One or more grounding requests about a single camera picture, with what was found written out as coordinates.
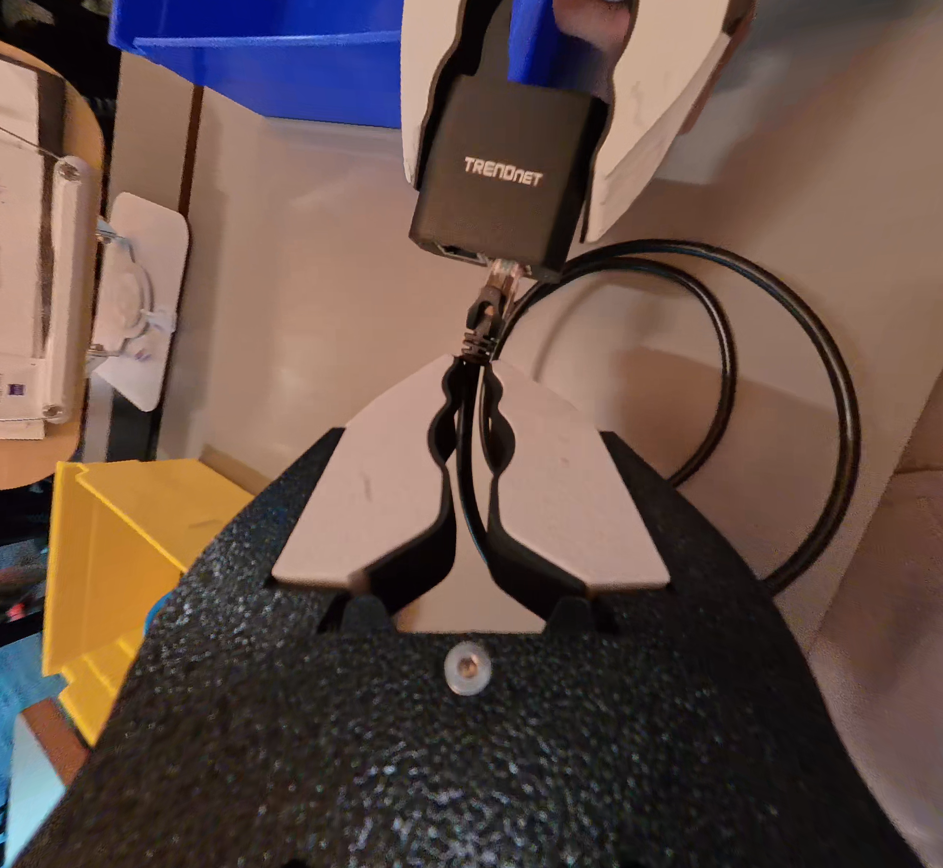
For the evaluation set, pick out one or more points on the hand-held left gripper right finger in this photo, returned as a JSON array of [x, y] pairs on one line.
[[574, 500]]

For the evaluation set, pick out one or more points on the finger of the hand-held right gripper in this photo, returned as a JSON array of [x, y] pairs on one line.
[[431, 50], [663, 73]]

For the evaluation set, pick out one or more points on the white desk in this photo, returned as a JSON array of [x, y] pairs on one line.
[[309, 279]]

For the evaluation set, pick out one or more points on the small wipe packet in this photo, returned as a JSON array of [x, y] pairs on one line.
[[18, 389]]

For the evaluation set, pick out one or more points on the yellow plastic bin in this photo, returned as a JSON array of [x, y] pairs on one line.
[[110, 573]]

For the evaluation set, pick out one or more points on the white paper sheet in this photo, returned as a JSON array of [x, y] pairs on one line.
[[18, 220]]

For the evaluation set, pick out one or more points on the wooden document stand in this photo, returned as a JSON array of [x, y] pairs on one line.
[[74, 279]]

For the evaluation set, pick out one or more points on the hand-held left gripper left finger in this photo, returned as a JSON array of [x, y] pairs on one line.
[[353, 500]]

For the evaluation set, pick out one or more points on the black ethernet splitter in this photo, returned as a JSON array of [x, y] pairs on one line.
[[508, 205]]

